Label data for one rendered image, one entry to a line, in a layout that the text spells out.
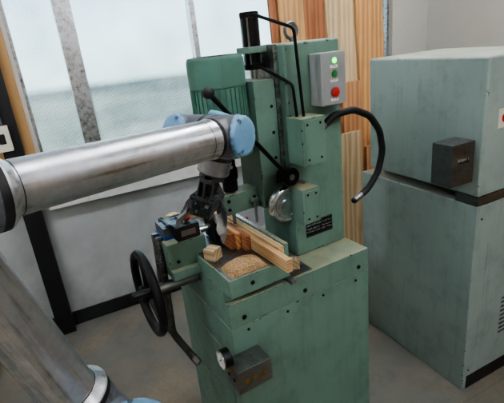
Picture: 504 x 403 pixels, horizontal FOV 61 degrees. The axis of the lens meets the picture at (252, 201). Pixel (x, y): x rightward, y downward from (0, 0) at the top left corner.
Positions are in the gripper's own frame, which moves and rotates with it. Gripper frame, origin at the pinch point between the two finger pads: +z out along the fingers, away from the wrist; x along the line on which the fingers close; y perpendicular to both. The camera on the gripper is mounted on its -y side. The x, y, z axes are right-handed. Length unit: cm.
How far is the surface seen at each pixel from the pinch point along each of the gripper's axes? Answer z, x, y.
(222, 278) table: 10.0, 10.0, 2.2
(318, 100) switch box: -44, 20, -28
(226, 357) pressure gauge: 30.1, 18.5, 9.4
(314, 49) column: -59, 14, -31
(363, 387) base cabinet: 61, 71, -40
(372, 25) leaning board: -89, 30, -211
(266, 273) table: 6.2, 21.6, -2.8
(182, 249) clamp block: 10.3, -6.5, -7.6
